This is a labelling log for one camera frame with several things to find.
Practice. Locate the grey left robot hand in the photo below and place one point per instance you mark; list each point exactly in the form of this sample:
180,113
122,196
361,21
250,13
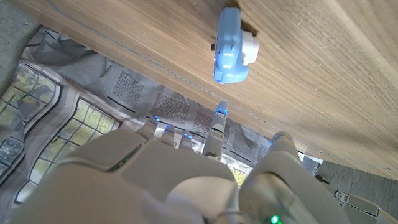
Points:
367,211

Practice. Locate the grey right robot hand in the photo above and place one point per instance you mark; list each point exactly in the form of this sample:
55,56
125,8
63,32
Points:
155,180

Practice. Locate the printed window backdrop cloth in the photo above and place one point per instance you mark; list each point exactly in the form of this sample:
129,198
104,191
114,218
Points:
77,93

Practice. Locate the light blue toy camera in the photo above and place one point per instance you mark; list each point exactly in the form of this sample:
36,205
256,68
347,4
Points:
230,46

